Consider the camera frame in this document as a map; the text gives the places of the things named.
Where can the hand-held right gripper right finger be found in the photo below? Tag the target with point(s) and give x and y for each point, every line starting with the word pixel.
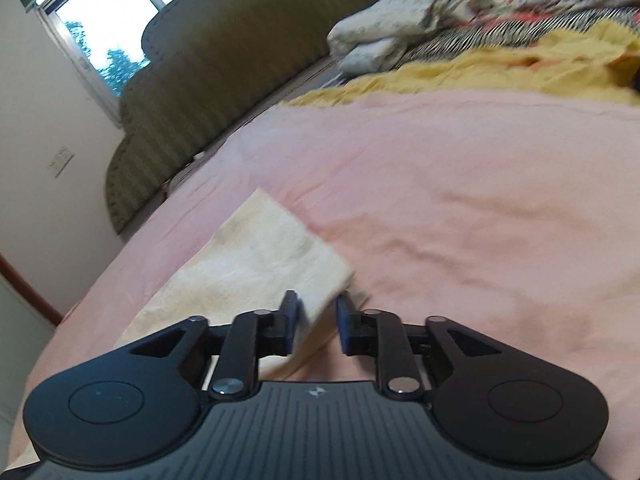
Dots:
pixel 342 324

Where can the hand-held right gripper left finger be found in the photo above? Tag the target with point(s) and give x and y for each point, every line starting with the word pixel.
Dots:
pixel 292 321

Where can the cream towel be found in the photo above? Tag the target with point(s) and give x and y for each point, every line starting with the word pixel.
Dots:
pixel 240 280

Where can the pink bed sheet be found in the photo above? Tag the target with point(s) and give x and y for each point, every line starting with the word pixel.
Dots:
pixel 400 210

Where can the olive green headboard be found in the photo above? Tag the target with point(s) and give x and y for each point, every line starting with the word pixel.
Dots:
pixel 210 85

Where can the yellow blanket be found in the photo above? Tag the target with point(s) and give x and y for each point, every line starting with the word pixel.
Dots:
pixel 500 67

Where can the white floral pillow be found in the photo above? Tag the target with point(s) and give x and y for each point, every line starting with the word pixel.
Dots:
pixel 395 25

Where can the black white striped cloth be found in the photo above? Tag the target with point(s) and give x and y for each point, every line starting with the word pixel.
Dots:
pixel 480 35

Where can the window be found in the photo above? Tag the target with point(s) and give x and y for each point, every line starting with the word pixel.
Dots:
pixel 95 25

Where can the wall light switch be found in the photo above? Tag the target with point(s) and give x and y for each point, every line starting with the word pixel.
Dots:
pixel 61 161

